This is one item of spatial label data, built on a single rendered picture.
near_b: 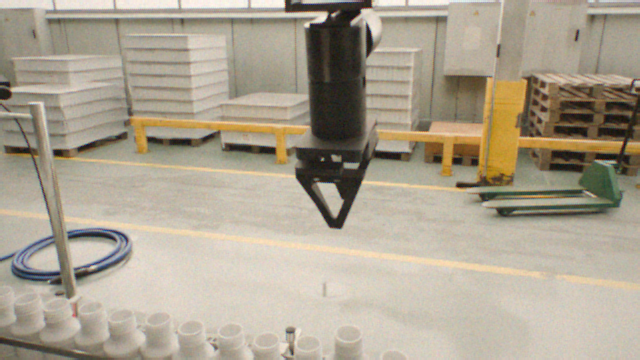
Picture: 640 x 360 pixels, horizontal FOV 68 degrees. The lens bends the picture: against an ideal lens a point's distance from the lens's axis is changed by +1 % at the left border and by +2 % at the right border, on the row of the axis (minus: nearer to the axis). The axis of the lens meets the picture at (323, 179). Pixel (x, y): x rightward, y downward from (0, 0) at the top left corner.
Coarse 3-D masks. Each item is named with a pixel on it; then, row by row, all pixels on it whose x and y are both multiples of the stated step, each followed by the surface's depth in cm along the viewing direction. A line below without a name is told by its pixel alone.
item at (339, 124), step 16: (320, 96) 44; (336, 96) 43; (352, 96) 44; (320, 112) 45; (336, 112) 44; (352, 112) 45; (320, 128) 46; (336, 128) 45; (352, 128) 45; (368, 128) 48; (304, 144) 45; (320, 144) 45; (336, 144) 44; (352, 144) 44; (352, 160) 43
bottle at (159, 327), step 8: (160, 312) 72; (168, 312) 71; (152, 320) 71; (160, 320) 72; (168, 320) 70; (152, 328) 69; (160, 328) 69; (168, 328) 70; (152, 336) 69; (160, 336) 69; (168, 336) 70; (176, 336) 72; (144, 344) 70; (152, 344) 69; (160, 344) 69; (168, 344) 70; (176, 344) 71; (144, 352) 69; (152, 352) 69; (160, 352) 69; (168, 352) 69
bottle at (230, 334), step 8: (224, 328) 68; (232, 328) 69; (240, 328) 68; (224, 336) 69; (232, 336) 69; (240, 336) 67; (224, 344) 66; (232, 344) 66; (240, 344) 67; (216, 352) 68; (224, 352) 66; (232, 352) 66; (240, 352) 67; (248, 352) 69
